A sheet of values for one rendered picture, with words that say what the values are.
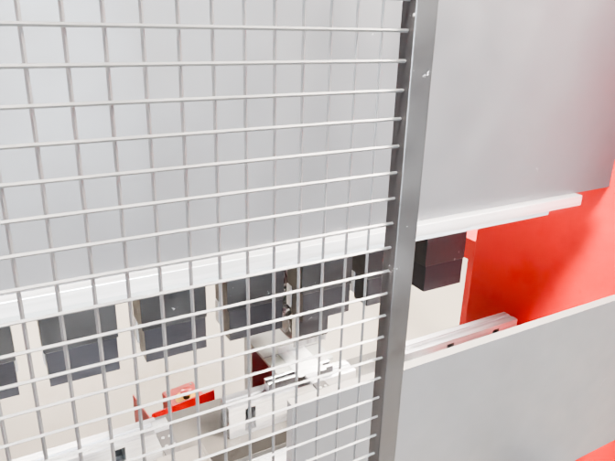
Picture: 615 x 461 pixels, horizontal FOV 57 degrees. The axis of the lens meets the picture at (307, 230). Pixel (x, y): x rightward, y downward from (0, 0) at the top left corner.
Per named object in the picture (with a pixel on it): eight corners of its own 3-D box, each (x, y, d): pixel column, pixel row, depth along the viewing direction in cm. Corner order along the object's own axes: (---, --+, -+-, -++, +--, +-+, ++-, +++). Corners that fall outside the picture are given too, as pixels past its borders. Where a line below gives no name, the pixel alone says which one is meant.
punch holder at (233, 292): (269, 313, 151) (269, 255, 146) (284, 327, 145) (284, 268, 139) (215, 326, 145) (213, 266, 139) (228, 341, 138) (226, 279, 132)
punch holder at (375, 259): (390, 284, 170) (394, 232, 164) (408, 295, 163) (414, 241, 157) (348, 294, 163) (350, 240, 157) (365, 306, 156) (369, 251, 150)
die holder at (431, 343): (500, 335, 202) (504, 311, 199) (513, 343, 198) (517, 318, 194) (386, 372, 179) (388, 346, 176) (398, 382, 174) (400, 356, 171)
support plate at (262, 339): (290, 319, 186) (290, 316, 186) (332, 359, 164) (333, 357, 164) (239, 332, 178) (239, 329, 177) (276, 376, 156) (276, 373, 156)
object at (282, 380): (327, 368, 164) (328, 359, 163) (332, 373, 162) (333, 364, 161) (264, 387, 155) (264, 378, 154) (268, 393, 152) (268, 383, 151)
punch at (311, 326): (323, 337, 159) (324, 306, 156) (327, 340, 157) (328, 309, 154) (291, 346, 154) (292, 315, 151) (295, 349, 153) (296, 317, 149)
